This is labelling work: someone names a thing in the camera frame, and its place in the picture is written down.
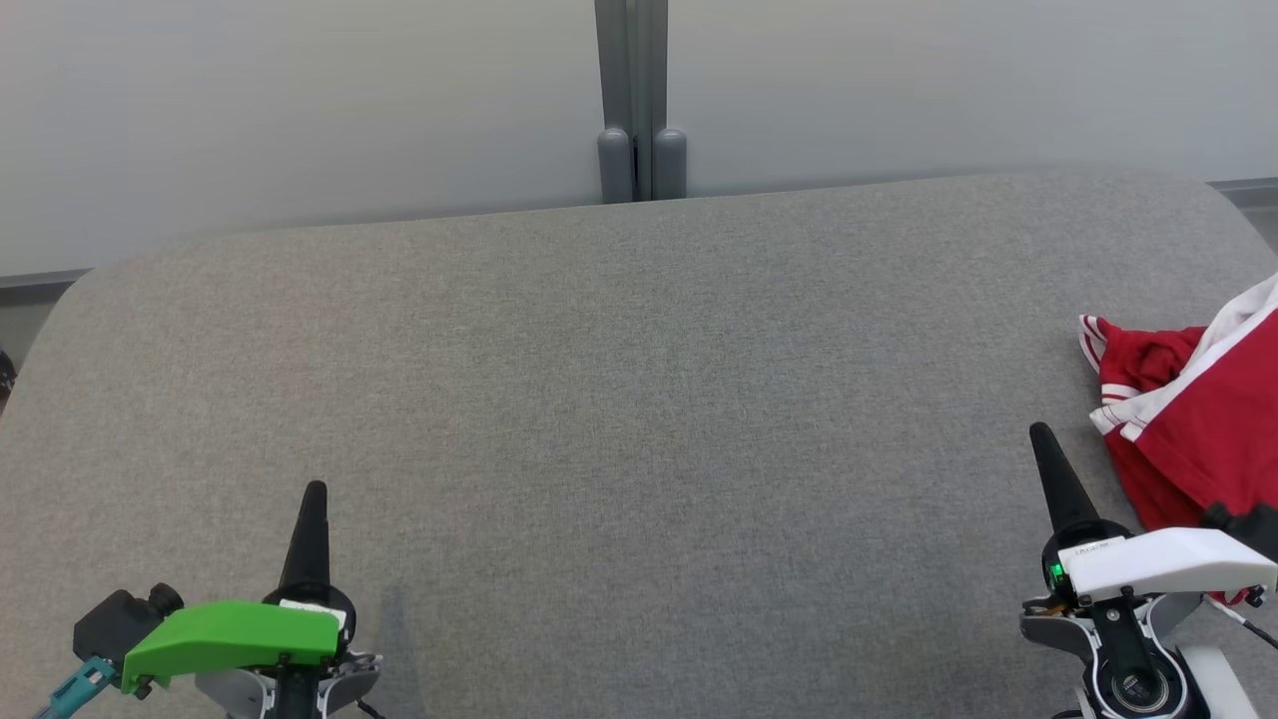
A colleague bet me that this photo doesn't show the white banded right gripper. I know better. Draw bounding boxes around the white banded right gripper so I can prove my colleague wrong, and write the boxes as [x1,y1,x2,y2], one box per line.
[1028,422,1278,606]

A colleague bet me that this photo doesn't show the red white-striped shorts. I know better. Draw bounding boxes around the red white-striped shorts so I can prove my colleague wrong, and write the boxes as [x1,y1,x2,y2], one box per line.
[1089,272,1278,606]

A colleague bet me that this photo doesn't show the grey fabric sofa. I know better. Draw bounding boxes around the grey fabric sofa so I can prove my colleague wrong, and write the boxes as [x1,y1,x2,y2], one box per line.
[0,167,1278,719]

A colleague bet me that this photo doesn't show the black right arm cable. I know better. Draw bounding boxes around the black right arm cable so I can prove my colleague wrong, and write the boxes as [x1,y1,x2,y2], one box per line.
[1203,593,1278,652]

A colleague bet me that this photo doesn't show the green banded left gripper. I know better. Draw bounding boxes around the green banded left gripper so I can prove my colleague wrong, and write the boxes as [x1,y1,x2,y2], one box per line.
[121,480,358,696]

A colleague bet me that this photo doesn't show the red white basketball jersey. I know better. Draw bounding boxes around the red white basketball jersey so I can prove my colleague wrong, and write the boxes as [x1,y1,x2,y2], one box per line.
[1078,315,1211,406]

